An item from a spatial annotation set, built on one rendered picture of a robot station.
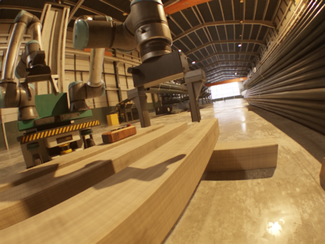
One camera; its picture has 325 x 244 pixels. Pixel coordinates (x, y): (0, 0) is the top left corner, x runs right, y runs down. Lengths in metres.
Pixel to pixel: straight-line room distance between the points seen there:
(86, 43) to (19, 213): 0.42
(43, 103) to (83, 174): 1.04
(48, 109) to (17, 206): 1.07
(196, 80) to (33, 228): 0.34
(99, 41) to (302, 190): 0.75
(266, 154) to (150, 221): 0.50
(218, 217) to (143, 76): 0.40
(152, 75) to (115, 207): 0.26
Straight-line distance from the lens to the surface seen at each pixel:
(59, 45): 1.59
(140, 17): 0.36
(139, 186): 0.19
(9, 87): 1.08
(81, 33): 0.41
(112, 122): 7.05
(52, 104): 1.30
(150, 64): 0.31
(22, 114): 1.10
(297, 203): 0.46
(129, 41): 0.44
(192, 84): 0.28
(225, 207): 0.42
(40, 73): 0.67
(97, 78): 1.18
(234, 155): 0.57
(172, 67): 0.28
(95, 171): 0.32
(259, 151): 0.58
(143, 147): 0.44
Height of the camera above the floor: 0.29
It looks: 5 degrees down
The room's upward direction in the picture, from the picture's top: 10 degrees counter-clockwise
